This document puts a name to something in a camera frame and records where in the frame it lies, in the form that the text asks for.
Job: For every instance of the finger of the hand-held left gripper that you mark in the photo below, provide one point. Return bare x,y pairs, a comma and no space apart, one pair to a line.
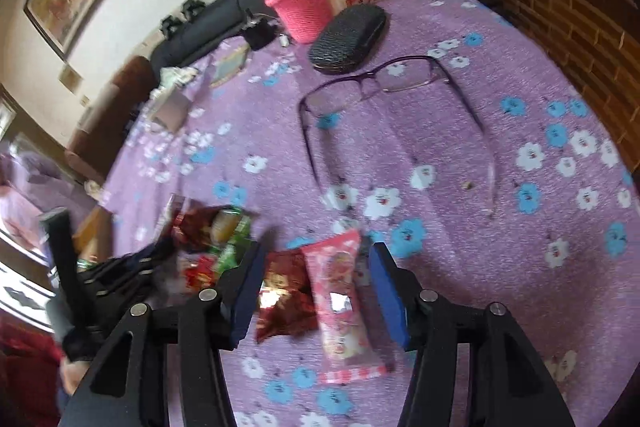
150,256

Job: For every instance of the wooden cabinet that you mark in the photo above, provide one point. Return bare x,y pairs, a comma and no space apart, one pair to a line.
550,7

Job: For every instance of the pile of snack packets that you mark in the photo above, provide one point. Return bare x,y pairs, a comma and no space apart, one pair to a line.
210,232

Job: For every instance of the dark red snack packet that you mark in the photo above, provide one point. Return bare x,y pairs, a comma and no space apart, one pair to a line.
287,302

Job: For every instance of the beige wall plate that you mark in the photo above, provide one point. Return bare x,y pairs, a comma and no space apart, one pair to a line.
70,77

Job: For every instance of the cardboard box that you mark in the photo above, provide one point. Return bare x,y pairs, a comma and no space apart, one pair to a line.
92,232

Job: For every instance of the person's red clothing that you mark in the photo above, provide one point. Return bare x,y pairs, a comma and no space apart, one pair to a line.
25,372

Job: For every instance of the crumpled white tissue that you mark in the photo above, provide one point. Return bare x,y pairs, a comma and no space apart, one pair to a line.
172,77

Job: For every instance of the black glasses case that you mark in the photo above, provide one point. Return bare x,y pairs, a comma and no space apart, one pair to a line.
347,39

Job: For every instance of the green booklet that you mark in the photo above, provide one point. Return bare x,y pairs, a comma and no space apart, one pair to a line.
230,66

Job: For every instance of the brown armchair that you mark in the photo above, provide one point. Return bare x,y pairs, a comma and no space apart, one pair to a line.
110,107

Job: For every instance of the small black object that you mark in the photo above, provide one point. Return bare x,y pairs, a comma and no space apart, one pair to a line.
170,26
192,7

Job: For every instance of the small black container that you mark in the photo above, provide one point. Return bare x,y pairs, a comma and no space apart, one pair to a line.
257,34

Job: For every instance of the wooden glazed door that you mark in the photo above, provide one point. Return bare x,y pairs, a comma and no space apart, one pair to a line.
20,302

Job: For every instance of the purple-framed eyeglasses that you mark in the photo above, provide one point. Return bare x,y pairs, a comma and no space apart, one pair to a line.
405,74

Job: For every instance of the purple floral tablecloth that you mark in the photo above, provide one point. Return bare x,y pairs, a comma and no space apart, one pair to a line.
450,232

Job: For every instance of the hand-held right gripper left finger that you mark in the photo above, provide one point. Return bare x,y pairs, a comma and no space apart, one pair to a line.
247,292

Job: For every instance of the pink snack packet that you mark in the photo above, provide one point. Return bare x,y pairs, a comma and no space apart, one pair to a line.
340,302

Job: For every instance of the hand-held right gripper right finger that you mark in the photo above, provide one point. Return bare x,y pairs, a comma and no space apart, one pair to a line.
392,302

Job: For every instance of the person's left forearm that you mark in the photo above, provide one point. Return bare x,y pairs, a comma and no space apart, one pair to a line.
72,374

